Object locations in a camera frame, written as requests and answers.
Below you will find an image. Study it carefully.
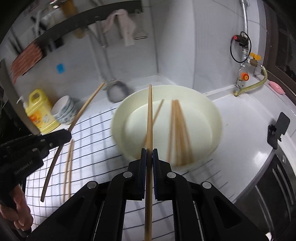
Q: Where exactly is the blue wall hook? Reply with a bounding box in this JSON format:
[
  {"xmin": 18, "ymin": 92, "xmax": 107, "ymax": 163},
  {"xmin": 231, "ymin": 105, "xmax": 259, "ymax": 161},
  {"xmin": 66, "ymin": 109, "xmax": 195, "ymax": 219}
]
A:
[{"xmin": 56, "ymin": 64, "xmax": 65, "ymax": 74}]

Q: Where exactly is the metal spatula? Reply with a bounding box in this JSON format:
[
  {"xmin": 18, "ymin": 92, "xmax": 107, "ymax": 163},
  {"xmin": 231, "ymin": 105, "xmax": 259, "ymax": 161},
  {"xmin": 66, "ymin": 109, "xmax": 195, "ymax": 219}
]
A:
[{"xmin": 87, "ymin": 21, "xmax": 131, "ymax": 103}]

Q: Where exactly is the wooden chopstick six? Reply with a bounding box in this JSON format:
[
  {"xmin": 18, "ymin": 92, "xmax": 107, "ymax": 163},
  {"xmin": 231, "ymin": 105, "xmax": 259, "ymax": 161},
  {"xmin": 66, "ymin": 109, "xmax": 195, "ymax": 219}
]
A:
[{"xmin": 68, "ymin": 139, "xmax": 74, "ymax": 199}]

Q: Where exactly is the black phone holder clip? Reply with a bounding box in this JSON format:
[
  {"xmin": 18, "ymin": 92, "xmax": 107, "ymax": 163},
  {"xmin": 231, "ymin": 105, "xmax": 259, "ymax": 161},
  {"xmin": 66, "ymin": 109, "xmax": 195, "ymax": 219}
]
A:
[{"xmin": 267, "ymin": 112, "xmax": 290, "ymax": 150}]

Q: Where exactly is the gas valve with pipe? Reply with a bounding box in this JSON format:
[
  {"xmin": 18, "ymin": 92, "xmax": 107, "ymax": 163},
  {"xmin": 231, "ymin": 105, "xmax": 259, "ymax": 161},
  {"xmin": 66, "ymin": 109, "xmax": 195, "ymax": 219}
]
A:
[{"xmin": 229, "ymin": 1, "xmax": 268, "ymax": 97}]

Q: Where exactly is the wooden chopstick five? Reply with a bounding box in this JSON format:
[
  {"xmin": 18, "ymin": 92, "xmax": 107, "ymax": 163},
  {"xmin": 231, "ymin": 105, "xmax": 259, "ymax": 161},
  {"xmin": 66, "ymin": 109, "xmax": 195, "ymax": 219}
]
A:
[{"xmin": 62, "ymin": 140, "xmax": 73, "ymax": 203}]

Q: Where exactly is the black cable loop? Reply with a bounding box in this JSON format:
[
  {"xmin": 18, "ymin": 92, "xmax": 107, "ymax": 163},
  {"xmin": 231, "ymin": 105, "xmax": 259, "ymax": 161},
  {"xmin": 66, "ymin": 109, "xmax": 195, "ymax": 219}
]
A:
[{"xmin": 229, "ymin": 31, "xmax": 253, "ymax": 64}]

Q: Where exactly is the yellowish gas hose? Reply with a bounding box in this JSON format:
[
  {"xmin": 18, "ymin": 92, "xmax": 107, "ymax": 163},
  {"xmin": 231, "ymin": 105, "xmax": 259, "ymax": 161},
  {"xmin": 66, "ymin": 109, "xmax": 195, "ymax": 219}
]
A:
[{"xmin": 233, "ymin": 66, "xmax": 268, "ymax": 97}]

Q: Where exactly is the large cream round basin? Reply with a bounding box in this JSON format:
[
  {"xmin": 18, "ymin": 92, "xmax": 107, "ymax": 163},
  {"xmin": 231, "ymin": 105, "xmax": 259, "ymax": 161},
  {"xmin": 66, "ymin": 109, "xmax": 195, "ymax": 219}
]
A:
[{"xmin": 111, "ymin": 85, "xmax": 223, "ymax": 172}]

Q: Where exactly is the yellow dish soap bottle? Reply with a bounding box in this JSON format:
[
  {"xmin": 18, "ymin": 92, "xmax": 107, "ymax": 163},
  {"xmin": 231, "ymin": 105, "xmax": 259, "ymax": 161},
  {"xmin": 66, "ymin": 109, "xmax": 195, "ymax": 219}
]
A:
[{"xmin": 16, "ymin": 88, "xmax": 60, "ymax": 134}]

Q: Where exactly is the wooden chopstick four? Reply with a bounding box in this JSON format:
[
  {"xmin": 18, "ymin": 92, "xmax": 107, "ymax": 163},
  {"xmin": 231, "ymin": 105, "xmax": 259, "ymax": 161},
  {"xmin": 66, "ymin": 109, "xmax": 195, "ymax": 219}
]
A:
[{"xmin": 176, "ymin": 100, "xmax": 194, "ymax": 166}]

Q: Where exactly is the wooden chopstick two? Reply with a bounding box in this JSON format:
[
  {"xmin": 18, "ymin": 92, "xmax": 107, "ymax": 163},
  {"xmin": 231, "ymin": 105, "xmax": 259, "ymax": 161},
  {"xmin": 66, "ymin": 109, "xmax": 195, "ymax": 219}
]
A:
[{"xmin": 173, "ymin": 100, "xmax": 182, "ymax": 166}]

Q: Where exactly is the white black grid cloth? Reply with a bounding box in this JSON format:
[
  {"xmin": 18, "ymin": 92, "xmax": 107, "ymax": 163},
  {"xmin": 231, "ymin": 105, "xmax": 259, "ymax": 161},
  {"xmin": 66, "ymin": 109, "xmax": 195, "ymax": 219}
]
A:
[{"xmin": 25, "ymin": 105, "xmax": 236, "ymax": 240}]

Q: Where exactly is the orange striped hanging cloth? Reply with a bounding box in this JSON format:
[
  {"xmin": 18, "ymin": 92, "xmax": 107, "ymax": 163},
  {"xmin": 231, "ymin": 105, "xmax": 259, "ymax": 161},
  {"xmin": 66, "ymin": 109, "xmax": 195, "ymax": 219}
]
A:
[{"xmin": 11, "ymin": 43, "xmax": 43, "ymax": 84}]

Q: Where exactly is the wooden chopstick one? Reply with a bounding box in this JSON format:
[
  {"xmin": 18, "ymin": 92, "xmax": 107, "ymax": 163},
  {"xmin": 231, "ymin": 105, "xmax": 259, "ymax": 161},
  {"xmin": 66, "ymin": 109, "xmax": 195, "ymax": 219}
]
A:
[{"xmin": 167, "ymin": 100, "xmax": 175, "ymax": 163}]

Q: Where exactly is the middle blue white bowl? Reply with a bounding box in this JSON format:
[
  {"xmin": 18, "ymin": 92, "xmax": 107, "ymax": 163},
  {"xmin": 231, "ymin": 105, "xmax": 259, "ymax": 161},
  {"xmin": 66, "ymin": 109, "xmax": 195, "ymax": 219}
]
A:
[{"xmin": 61, "ymin": 99, "xmax": 76, "ymax": 124}]

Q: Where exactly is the wooden chopstick seven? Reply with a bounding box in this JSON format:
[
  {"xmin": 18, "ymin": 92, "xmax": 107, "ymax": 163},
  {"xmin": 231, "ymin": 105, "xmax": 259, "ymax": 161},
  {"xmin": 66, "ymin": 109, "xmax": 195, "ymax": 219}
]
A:
[{"xmin": 144, "ymin": 84, "xmax": 153, "ymax": 240}]

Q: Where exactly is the wooden chopstick eight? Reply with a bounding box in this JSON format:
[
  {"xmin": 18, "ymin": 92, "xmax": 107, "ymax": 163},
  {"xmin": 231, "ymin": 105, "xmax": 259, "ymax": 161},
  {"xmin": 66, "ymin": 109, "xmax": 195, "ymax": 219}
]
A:
[{"xmin": 40, "ymin": 82, "xmax": 106, "ymax": 203}]

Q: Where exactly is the metal peeler hanging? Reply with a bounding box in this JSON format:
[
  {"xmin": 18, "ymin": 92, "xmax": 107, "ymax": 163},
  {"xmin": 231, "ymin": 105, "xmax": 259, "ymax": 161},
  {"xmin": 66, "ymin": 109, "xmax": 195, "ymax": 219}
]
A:
[{"xmin": 134, "ymin": 29, "xmax": 148, "ymax": 40}]

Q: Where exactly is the person's left hand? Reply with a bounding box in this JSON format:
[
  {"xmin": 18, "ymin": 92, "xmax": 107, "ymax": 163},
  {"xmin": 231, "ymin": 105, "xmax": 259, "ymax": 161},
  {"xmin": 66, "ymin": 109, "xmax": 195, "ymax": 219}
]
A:
[{"xmin": 1, "ymin": 184, "xmax": 34, "ymax": 231}]

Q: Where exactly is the bottom blue white bowl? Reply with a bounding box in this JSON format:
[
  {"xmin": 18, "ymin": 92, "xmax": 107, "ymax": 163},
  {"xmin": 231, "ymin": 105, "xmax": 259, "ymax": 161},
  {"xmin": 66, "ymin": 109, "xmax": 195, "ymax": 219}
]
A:
[{"xmin": 66, "ymin": 104, "xmax": 77, "ymax": 125}]

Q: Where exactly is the blue white bowl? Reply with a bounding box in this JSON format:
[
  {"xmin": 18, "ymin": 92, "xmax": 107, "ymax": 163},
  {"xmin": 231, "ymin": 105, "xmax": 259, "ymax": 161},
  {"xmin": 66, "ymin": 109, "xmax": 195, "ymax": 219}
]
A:
[
  {"xmin": 51, "ymin": 95, "xmax": 71, "ymax": 122},
  {"xmin": 61, "ymin": 99, "xmax": 76, "ymax": 124},
  {"xmin": 66, "ymin": 104, "xmax": 77, "ymax": 125}
]

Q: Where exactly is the pink beige hanging towel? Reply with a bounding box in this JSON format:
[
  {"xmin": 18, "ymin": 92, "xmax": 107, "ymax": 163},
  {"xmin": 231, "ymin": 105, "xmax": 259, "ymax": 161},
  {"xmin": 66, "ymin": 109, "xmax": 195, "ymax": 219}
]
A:
[{"xmin": 89, "ymin": 9, "xmax": 137, "ymax": 47}]

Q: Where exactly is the top blue white bowl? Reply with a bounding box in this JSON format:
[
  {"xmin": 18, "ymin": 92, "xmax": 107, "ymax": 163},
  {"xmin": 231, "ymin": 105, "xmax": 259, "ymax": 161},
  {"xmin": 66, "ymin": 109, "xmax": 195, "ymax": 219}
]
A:
[{"xmin": 51, "ymin": 95, "xmax": 71, "ymax": 122}]

